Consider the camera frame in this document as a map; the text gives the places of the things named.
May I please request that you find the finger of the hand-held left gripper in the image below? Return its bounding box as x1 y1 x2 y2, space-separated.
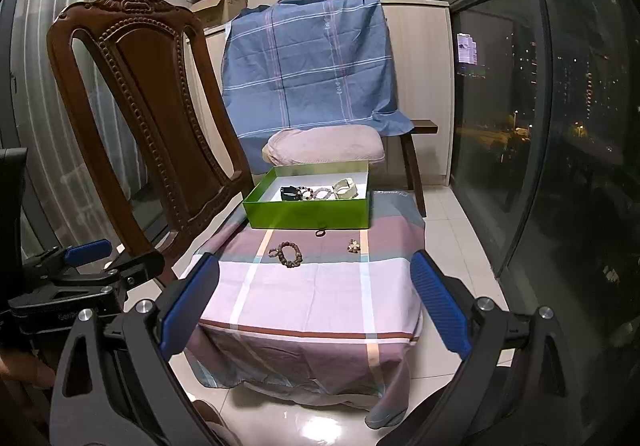
102 250 166 290
37 239 114 273

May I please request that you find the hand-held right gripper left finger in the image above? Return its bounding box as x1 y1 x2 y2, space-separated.
49 252 227 446

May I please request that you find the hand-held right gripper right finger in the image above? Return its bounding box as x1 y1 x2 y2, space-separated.
408 248 584 446

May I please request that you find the green cardboard box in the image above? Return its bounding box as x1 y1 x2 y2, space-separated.
242 159 374 230

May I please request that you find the white wrist watch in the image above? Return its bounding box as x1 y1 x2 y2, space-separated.
332 178 358 201

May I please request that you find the person's left hand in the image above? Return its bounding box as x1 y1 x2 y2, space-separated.
0 351 57 390

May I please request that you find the pink striped table cloth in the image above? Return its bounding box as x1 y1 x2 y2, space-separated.
180 190 426 430

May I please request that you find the carved wooden chair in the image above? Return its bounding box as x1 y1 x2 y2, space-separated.
46 0 254 288

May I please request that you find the dark wooden bench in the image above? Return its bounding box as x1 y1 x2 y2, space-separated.
382 118 439 218

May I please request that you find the glass balcony window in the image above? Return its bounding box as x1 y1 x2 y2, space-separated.
425 0 640 377

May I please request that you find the pink pillow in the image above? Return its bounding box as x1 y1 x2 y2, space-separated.
262 124 385 168

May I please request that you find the paper note on window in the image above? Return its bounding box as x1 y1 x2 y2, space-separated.
457 32 479 65

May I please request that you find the blue plaid cloth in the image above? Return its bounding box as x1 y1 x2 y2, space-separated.
220 0 415 175

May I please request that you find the large open cardboard box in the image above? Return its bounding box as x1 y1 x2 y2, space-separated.
190 0 242 30

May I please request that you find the brown wooden bead bracelet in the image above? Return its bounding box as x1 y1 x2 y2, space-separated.
268 240 304 269

